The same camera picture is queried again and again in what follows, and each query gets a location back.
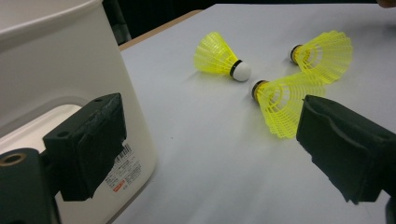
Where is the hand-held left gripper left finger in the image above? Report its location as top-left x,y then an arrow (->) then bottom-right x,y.
42,92 -> 128,203

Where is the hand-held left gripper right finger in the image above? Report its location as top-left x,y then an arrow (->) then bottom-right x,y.
295,94 -> 396,205

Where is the yellow plastic shuttlecock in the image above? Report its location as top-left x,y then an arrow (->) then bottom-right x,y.
193,31 -> 252,83
289,29 -> 354,86
251,72 -> 328,140

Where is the white plastic bin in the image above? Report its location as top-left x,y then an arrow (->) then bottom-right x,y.
0,0 -> 158,224

